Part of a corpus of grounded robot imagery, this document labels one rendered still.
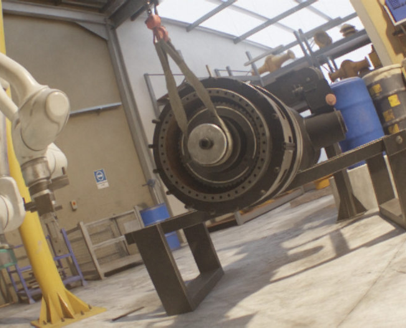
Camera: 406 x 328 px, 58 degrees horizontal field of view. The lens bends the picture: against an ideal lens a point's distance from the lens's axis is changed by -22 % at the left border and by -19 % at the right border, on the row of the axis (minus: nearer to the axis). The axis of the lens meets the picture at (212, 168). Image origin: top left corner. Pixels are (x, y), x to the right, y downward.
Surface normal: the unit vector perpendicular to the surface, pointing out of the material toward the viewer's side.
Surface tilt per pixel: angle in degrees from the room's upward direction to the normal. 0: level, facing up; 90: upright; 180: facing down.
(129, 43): 90
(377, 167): 90
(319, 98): 90
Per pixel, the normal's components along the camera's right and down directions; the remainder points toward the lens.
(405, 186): -0.20, 0.01
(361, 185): -0.65, 0.19
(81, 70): 0.68, -0.29
